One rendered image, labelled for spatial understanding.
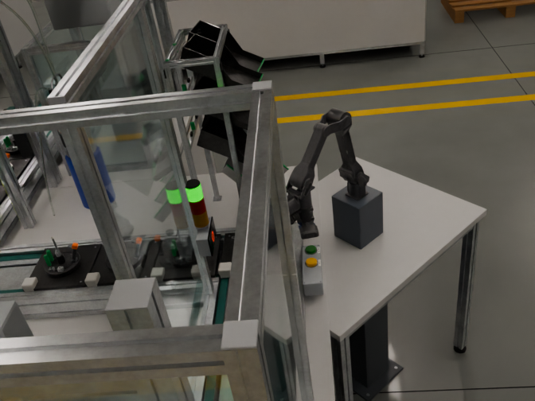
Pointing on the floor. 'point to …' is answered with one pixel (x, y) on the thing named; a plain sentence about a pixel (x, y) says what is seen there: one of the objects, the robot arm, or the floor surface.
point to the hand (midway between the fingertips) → (306, 230)
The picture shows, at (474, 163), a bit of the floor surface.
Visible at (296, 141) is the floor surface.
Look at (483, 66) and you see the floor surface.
